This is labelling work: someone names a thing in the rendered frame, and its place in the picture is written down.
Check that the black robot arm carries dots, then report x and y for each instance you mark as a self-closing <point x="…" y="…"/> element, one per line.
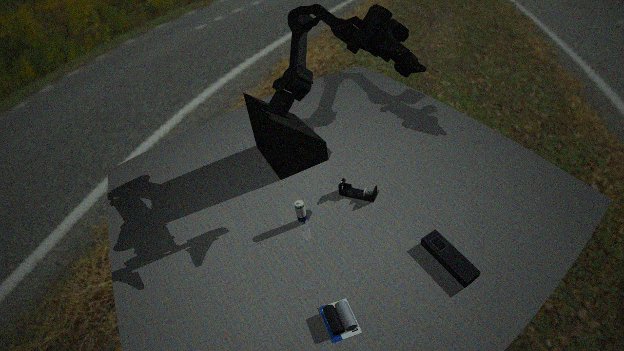
<point x="297" y="78"/>

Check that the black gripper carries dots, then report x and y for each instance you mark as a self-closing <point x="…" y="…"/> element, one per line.
<point x="379" y="41"/>

